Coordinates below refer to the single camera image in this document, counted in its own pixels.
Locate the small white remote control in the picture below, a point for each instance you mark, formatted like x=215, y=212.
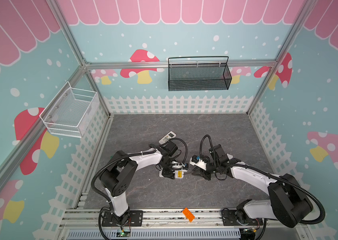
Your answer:
x=167, y=137

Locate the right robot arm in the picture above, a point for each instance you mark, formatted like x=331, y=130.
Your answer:
x=287, y=202

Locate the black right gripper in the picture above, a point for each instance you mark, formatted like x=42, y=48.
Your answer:
x=206, y=171

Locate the black wire mesh basket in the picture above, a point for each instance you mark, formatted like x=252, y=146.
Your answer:
x=206, y=73

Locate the orange toy brick on rail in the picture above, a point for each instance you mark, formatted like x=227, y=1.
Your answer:
x=188, y=214

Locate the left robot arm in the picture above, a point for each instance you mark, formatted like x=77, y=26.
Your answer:
x=112, y=180

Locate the large white remote control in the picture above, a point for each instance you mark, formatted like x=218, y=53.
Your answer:
x=175, y=173

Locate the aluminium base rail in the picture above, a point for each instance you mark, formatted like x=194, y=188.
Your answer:
x=166, y=224

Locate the white wire mesh basket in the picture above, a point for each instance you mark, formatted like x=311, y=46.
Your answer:
x=70, y=112

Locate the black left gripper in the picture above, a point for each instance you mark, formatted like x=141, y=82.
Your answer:
x=169, y=174

